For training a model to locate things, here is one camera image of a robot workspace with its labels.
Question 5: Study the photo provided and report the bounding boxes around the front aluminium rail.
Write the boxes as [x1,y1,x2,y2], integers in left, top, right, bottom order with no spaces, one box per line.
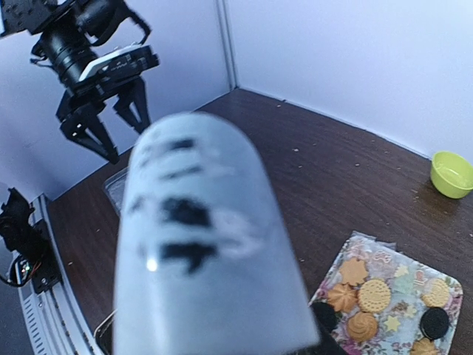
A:
[18,195,102,355]

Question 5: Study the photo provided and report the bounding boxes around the left aluminium frame post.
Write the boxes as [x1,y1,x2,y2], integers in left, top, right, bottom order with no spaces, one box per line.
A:
[215,0,239,91]

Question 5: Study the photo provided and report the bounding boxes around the steel kitchen tongs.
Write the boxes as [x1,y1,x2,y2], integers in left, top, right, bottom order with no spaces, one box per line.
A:
[113,112,320,354]

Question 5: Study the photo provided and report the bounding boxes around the black sandwich cookie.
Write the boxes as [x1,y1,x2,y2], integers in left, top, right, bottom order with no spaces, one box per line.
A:
[310,302,338,332]
[419,307,449,341]

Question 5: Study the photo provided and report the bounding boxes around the gold cookie tin box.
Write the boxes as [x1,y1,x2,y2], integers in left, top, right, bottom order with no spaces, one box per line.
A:
[94,311,115,355]

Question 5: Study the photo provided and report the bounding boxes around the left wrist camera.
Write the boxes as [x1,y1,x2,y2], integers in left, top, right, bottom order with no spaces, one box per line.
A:
[78,44,160,82]

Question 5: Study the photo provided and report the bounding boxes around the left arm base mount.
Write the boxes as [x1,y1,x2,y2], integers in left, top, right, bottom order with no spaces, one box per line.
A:
[1,188,63,294]

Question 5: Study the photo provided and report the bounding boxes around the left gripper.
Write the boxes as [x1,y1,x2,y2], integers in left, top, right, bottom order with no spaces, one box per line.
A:
[56,77,151,164]

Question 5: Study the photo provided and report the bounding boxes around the floral cookie tray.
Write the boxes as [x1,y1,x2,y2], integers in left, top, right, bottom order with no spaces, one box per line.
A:
[310,231,463,354]

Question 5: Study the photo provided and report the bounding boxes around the green plastic bowl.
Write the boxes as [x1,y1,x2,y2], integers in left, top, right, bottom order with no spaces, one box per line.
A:
[430,151,472,199]

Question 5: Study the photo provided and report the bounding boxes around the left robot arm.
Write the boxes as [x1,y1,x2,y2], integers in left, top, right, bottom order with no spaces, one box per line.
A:
[1,1,159,164]

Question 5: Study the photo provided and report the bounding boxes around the silver tin lid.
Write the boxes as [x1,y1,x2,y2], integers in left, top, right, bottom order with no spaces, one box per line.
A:
[103,168,128,216]

